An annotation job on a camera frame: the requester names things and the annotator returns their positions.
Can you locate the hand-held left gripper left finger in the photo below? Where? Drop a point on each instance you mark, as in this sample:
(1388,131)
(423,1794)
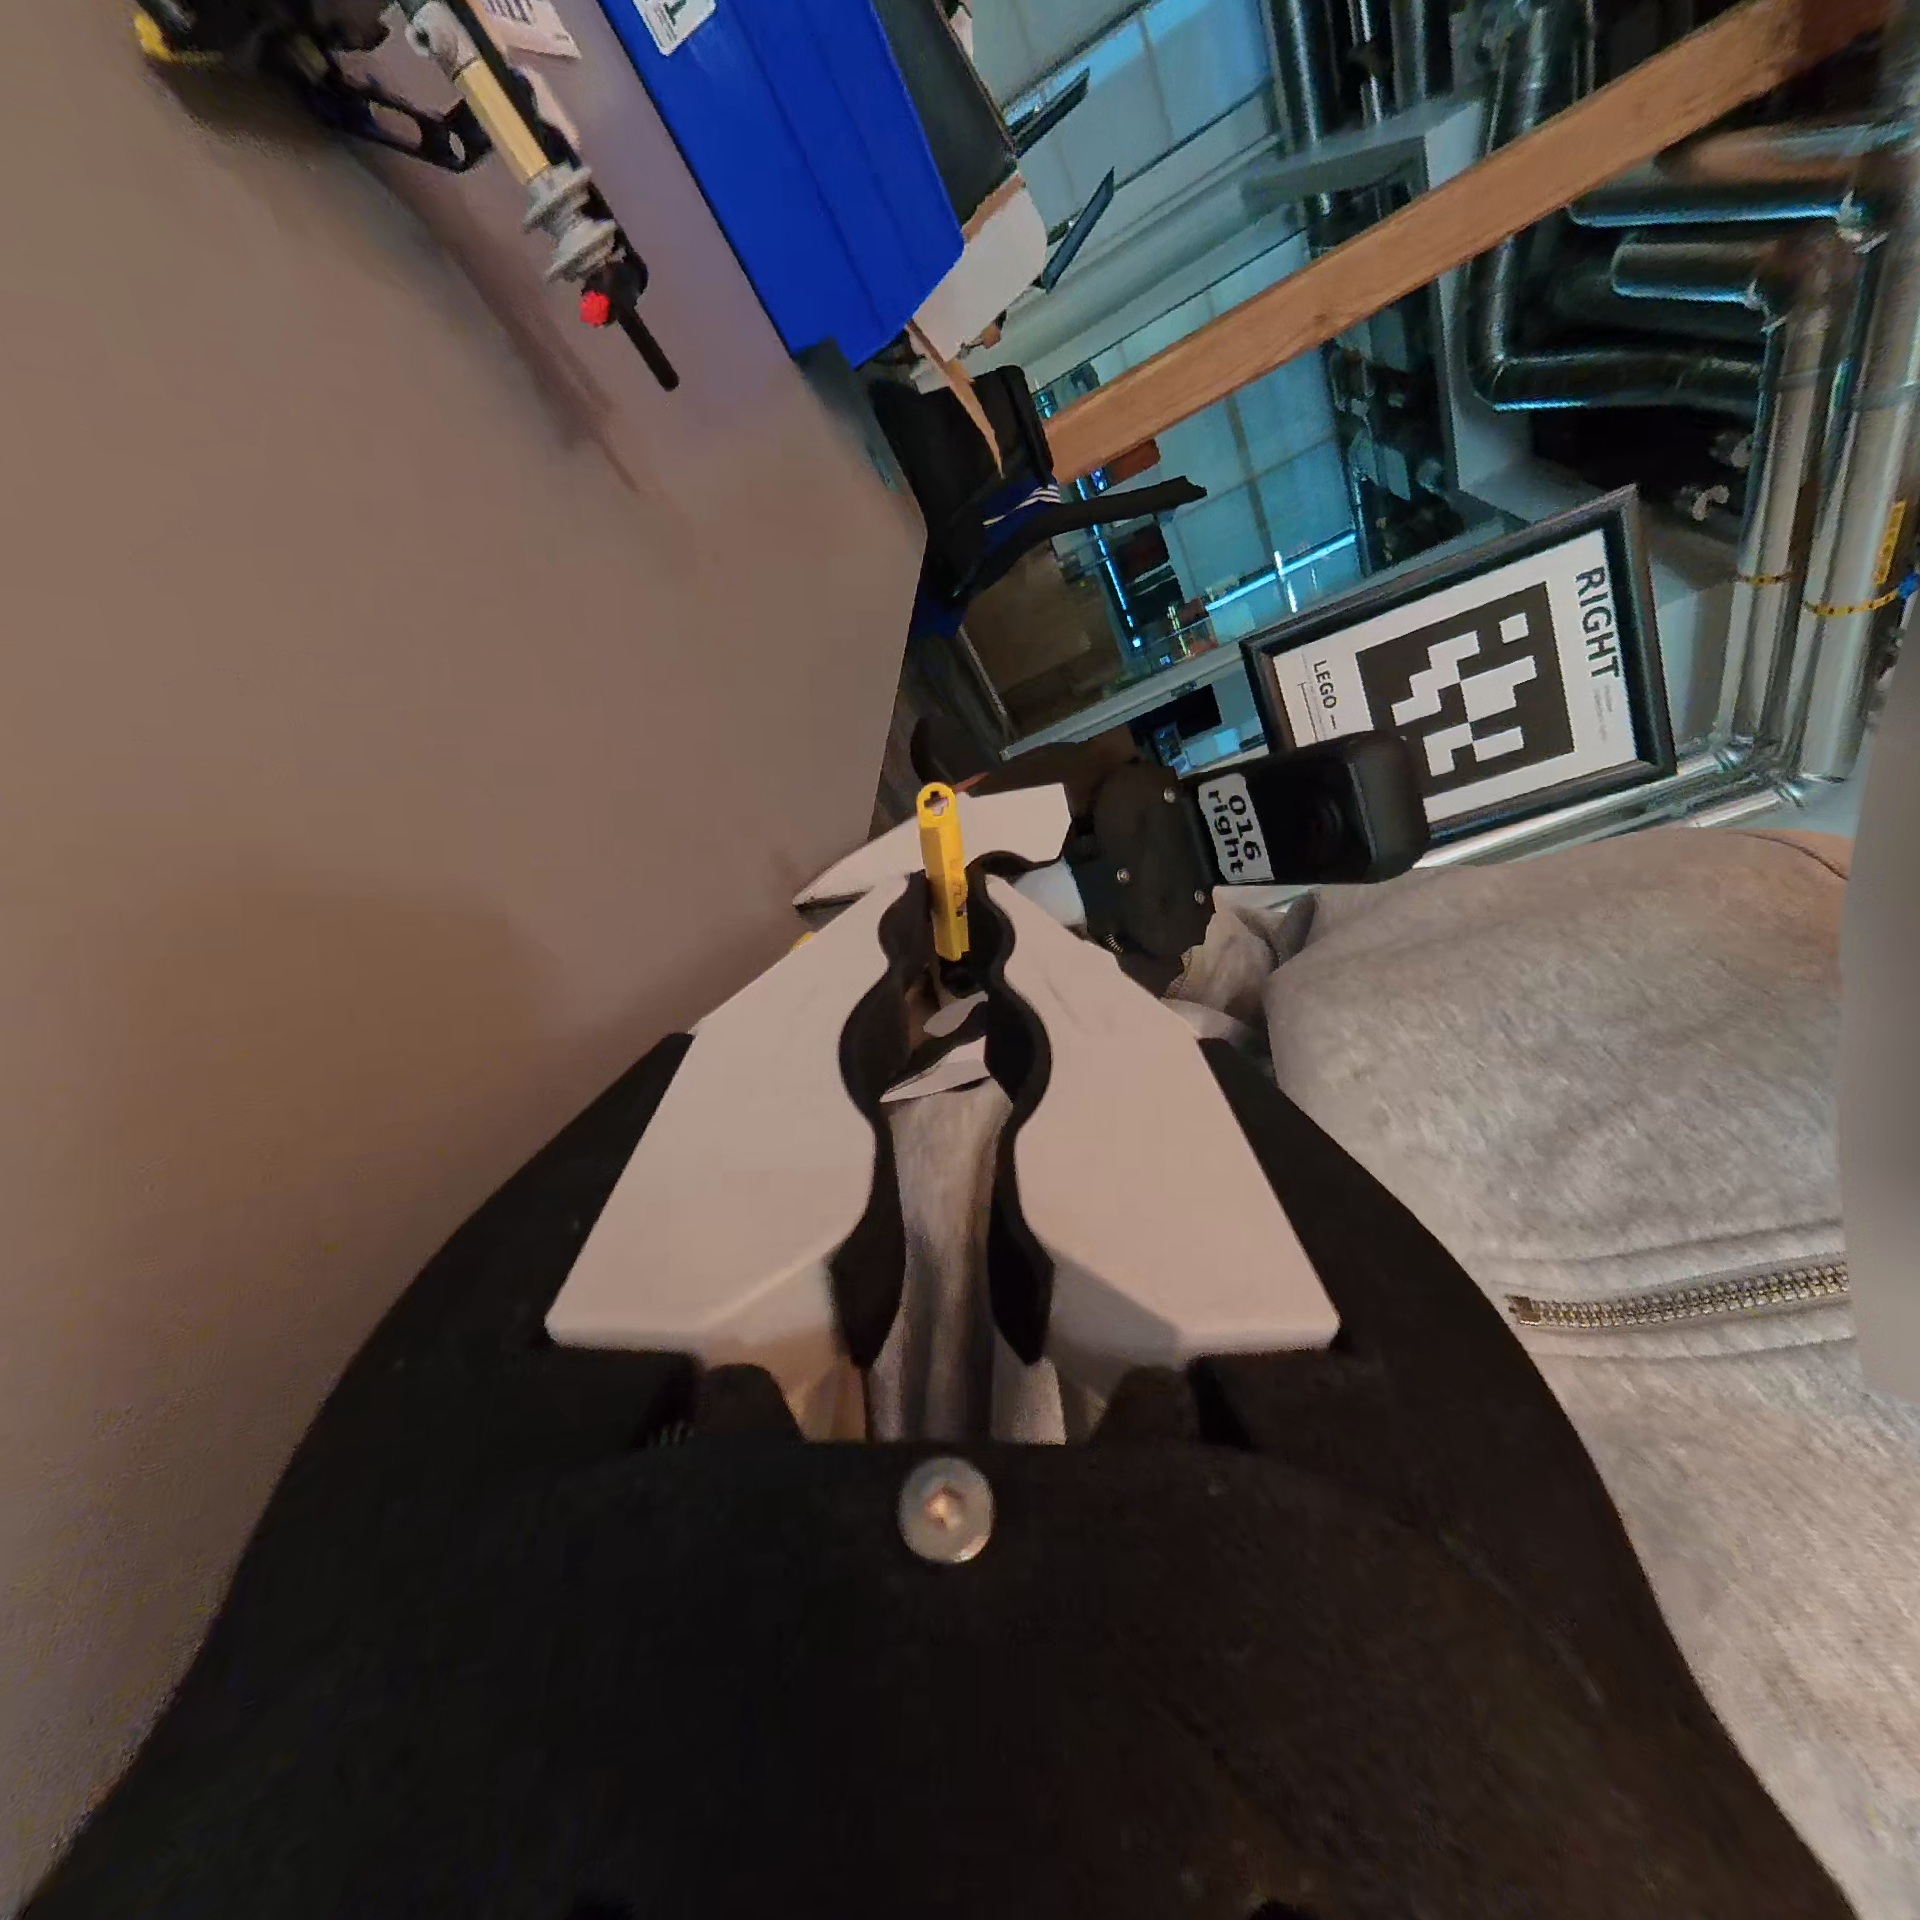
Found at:
(706,1188)

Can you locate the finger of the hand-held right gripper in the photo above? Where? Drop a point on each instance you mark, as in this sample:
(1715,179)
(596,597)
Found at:
(1055,898)
(1010,818)

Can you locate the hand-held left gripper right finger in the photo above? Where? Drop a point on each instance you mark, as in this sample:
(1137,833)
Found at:
(1172,1199)

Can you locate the yellow lego beam piece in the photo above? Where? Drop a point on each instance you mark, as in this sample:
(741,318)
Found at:
(940,876)

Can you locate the partly built lego model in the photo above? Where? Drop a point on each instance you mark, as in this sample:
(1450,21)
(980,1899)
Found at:
(555,228)

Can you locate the black backpack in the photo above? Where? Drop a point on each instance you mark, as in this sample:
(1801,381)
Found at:
(973,466)

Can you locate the framed black-and-white marker sign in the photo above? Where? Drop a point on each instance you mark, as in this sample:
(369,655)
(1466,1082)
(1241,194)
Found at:
(1478,674)

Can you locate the person in grey hoodie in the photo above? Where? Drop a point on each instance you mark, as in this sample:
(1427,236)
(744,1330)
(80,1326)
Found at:
(1576,1143)

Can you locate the white wooden panel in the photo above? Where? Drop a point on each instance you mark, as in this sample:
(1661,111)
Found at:
(981,275)

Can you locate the wooden beam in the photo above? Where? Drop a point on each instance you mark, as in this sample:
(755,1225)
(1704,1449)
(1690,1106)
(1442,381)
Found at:
(1427,228)

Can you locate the blue plastic bin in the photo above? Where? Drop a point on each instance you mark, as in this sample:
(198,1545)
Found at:
(795,166)

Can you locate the silver ventilation ducts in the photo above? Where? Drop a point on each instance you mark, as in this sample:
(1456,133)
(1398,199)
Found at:
(1652,316)

